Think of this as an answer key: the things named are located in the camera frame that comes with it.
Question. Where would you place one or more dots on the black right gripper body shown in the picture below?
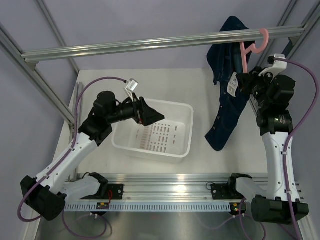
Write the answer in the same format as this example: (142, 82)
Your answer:
(261, 83)

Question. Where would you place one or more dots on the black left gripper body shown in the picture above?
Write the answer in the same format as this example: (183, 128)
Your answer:
(137, 113)

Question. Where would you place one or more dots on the dark blue denim skirt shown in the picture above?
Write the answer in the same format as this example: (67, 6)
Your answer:
(224, 60)

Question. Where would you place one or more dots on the pink plastic hanger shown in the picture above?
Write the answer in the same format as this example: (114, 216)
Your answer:
(253, 49)

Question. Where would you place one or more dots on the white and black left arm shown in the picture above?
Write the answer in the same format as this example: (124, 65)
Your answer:
(48, 193)

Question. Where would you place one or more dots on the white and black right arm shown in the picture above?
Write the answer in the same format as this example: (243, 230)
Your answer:
(280, 202)

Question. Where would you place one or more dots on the white paper garment tag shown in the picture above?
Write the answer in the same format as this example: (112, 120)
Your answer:
(233, 85)

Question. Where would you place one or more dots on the white plastic bin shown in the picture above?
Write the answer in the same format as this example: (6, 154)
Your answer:
(168, 140)

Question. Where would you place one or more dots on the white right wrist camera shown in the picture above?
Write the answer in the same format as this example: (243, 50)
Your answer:
(277, 64)

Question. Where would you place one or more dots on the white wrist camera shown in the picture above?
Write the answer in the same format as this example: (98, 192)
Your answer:
(130, 88)
(277, 64)

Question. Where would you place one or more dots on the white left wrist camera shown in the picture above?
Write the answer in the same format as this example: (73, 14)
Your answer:
(130, 88)

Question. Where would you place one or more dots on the horizontal aluminium hanging rail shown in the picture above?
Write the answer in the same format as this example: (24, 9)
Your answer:
(69, 52)

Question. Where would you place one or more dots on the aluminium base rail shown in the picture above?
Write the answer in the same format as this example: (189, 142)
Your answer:
(158, 188)

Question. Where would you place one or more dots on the right aluminium frame strut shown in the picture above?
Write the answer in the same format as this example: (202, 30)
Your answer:
(296, 23)

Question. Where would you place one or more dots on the aluminium frame strut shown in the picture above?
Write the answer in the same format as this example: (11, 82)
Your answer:
(27, 24)
(296, 23)

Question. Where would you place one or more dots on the white slotted cable duct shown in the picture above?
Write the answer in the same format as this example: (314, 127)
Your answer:
(153, 207)

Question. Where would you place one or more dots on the left aluminium frame strut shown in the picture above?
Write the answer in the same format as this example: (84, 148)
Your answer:
(27, 24)

